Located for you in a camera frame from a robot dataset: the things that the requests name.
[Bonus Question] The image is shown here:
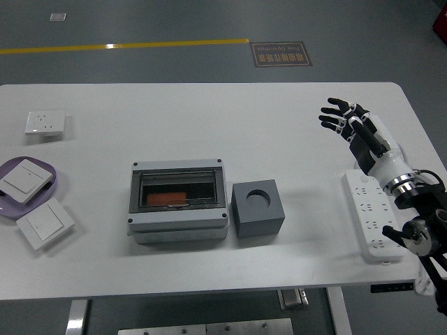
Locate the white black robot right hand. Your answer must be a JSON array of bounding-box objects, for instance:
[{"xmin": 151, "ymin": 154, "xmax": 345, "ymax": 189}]
[{"xmin": 318, "ymin": 97, "xmax": 416, "ymax": 191}]

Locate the grey enclosure box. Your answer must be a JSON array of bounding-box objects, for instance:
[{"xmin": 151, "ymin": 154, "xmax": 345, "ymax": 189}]
[{"xmin": 126, "ymin": 158, "xmax": 230, "ymax": 245}]

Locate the orange cylinder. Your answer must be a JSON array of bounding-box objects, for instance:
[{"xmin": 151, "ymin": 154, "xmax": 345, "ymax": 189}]
[{"xmin": 146, "ymin": 191, "xmax": 189, "ymax": 207}]

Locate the grey cube with round hole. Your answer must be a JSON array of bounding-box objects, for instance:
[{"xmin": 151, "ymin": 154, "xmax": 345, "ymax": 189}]
[{"xmin": 231, "ymin": 179, "xmax": 286, "ymax": 240}]

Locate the white power strip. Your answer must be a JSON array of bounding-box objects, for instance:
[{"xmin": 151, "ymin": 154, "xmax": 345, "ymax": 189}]
[{"xmin": 341, "ymin": 169, "xmax": 406, "ymax": 263}]

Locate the black table control panel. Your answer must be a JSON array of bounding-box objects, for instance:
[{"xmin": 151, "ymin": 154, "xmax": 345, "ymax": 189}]
[{"xmin": 370, "ymin": 284, "xmax": 415, "ymax": 293}]

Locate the red object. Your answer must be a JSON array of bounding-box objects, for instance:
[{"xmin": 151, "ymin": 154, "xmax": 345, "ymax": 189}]
[{"xmin": 432, "ymin": 0, "xmax": 447, "ymax": 45}]

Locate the brown floor sign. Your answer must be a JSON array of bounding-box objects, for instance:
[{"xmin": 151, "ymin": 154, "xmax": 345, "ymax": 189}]
[{"xmin": 249, "ymin": 40, "xmax": 312, "ymax": 68}]

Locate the white table leg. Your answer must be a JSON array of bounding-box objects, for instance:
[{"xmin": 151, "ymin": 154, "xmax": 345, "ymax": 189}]
[
  {"xmin": 326, "ymin": 286, "xmax": 353, "ymax": 335},
  {"xmin": 65, "ymin": 299, "xmax": 91, "ymax": 335}
]

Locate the yellow floor tape line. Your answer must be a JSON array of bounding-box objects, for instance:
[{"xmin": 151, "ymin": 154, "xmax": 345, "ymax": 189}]
[{"xmin": 0, "ymin": 38, "xmax": 251, "ymax": 56}]

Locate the purple tray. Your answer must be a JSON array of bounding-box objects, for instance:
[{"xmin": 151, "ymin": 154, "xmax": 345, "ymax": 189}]
[{"xmin": 0, "ymin": 156, "xmax": 59, "ymax": 220}]

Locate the metal bracket under table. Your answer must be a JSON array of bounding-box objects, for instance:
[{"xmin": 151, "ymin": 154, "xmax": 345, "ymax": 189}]
[{"xmin": 278, "ymin": 288, "xmax": 310, "ymax": 311}]

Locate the metal base plate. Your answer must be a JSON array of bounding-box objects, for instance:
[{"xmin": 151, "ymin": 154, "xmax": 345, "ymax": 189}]
[{"xmin": 117, "ymin": 318, "xmax": 294, "ymax": 335}]

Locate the white wall socket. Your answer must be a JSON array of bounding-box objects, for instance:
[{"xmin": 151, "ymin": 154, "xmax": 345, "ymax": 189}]
[{"xmin": 24, "ymin": 110, "xmax": 67, "ymax": 136}]

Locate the white wall switch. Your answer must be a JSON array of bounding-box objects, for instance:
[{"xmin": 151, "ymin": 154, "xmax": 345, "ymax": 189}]
[
  {"xmin": 15, "ymin": 198, "xmax": 75, "ymax": 251},
  {"xmin": 0, "ymin": 158, "xmax": 54, "ymax": 205}
]

